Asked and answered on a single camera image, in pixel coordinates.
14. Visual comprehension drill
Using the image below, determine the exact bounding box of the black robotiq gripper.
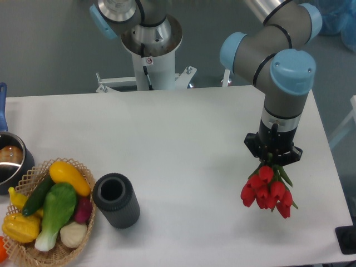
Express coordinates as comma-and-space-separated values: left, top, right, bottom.
244, 123, 303, 166

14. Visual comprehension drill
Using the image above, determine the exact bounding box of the red tulip bouquet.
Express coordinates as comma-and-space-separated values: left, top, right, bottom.
240, 153, 298, 219

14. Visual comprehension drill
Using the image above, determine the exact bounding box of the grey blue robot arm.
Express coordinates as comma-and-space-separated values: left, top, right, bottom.
89, 1, 322, 166

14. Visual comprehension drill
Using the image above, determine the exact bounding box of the dark grey ribbed vase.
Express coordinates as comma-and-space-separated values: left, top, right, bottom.
92, 173, 140, 229

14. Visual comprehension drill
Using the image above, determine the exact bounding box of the black device at edge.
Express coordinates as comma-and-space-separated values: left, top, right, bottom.
335, 225, 355, 255

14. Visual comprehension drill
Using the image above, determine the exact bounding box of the blue plastic bag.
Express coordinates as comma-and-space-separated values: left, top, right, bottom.
315, 1, 355, 53

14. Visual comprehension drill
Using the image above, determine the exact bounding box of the yellow squash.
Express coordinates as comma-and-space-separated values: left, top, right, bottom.
49, 161, 91, 197

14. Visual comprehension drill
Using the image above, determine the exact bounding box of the white garlic bulb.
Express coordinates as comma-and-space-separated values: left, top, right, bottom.
60, 221, 87, 249

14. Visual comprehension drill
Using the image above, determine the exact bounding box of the green bok choy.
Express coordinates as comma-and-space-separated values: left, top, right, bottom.
34, 182, 77, 252

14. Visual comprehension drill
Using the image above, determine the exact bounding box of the woven wicker basket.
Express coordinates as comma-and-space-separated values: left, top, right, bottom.
3, 158, 96, 266

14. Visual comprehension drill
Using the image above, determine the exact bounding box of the green cucumber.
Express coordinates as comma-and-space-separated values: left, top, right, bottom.
22, 175, 55, 216

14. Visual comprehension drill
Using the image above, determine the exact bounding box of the small yellow gourd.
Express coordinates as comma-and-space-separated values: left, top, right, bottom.
8, 187, 43, 218

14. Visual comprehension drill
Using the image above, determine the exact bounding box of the yellow bell pepper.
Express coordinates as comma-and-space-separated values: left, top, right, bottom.
2, 213, 41, 243

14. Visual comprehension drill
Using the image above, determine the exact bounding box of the orange fruit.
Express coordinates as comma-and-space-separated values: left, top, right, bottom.
0, 236, 8, 263

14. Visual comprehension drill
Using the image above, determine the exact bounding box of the white frame at right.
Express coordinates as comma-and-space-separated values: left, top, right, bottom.
328, 95, 355, 150

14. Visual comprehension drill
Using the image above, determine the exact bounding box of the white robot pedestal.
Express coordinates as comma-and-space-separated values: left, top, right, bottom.
96, 14, 197, 93

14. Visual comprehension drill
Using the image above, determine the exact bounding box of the blue handled saucepan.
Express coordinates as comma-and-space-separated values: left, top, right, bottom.
1, 82, 34, 195

